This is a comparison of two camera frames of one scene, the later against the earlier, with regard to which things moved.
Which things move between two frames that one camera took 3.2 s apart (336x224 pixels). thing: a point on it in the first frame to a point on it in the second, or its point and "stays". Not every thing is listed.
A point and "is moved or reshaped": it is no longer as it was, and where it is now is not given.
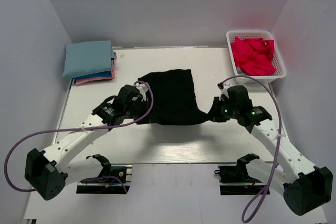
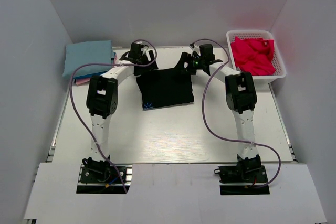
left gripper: (144, 103) to (152, 67)
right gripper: (214, 115) to (187, 57)
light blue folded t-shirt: (86, 58) stays
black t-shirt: (174, 98) is moved or reshaped
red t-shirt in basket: (254, 56) stays
